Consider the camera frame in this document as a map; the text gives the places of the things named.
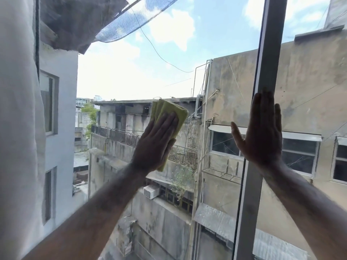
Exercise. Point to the person's right hand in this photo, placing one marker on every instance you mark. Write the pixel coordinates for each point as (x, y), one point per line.
(263, 138)

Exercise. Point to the person's left hand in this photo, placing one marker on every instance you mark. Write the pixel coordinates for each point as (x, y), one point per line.
(151, 147)

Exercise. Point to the person's right thumb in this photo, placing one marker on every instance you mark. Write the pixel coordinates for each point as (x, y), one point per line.
(238, 134)

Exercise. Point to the person's left fingers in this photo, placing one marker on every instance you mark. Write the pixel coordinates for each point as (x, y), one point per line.
(166, 123)

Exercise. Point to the person's right middle finger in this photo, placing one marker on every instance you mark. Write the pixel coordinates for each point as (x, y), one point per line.
(265, 106)

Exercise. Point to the person's right little finger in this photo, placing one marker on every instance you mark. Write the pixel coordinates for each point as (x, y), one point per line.
(278, 117)

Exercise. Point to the yellow-green cleaning cloth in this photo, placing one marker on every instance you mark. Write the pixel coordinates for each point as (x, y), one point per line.
(169, 106)

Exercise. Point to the person's right forearm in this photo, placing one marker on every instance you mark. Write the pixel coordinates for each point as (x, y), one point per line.
(311, 208)

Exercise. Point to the person's left forearm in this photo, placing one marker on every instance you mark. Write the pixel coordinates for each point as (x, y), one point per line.
(95, 213)

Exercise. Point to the white window canopy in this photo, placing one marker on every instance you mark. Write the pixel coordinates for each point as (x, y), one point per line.
(301, 136)

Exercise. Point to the grey metal pipes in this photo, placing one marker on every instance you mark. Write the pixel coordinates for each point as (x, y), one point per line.
(199, 102)

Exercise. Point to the wide white-framed window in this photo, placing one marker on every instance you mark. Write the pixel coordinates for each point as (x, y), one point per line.
(298, 157)

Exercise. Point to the black metal balcony railing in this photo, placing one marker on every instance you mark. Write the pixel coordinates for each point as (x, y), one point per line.
(122, 135)

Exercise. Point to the white air conditioner unit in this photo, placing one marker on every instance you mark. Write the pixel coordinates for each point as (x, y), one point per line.
(150, 192)

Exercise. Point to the narrow white-framed window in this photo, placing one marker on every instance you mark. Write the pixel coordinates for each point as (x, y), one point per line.
(340, 162)

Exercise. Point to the green tree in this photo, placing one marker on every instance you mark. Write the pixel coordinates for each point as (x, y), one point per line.
(89, 112)

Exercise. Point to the corrugated metal awning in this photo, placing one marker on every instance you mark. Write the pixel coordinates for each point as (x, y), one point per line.
(217, 220)

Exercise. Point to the white building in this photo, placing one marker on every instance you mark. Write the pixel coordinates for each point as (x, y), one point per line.
(66, 119)

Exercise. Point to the grey weathered concrete building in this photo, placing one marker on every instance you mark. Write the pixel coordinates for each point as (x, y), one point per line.
(160, 224)

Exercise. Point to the dark mesh net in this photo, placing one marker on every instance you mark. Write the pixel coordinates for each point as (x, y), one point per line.
(135, 24)

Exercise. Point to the concrete roof overhang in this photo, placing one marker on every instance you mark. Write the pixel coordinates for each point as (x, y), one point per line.
(76, 21)

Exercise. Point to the white curtain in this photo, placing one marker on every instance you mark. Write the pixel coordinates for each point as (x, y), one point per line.
(19, 132)

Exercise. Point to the grey window frame bar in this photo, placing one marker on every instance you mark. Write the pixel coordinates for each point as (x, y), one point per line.
(271, 51)

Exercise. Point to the small green wall plant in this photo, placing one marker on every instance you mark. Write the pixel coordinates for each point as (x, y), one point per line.
(182, 181)

